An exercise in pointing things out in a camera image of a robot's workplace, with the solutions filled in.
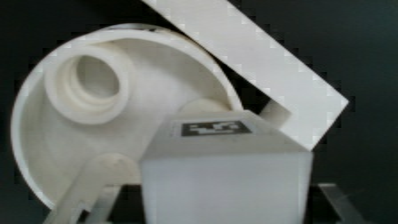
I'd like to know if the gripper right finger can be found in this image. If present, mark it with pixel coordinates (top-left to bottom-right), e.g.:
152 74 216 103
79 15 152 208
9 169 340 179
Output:
308 183 370 224

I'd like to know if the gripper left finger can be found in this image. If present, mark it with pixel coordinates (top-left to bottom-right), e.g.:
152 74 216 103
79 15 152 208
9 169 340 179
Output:
84 184 143 224

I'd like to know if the white stool leg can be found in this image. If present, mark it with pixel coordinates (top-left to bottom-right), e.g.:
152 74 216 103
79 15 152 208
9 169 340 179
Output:
43 153 141 224
141 111 313 224

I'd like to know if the white stool leg front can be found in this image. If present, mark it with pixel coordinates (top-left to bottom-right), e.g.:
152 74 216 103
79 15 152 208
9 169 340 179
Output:
141 111 313 224

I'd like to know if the white round stool seat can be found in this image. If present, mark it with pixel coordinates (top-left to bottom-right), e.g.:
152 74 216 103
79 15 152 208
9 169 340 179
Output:
11 24 242 206

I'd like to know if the white L-shaped fence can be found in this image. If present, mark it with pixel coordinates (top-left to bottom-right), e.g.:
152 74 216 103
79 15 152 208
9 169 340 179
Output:
143 0 349 149

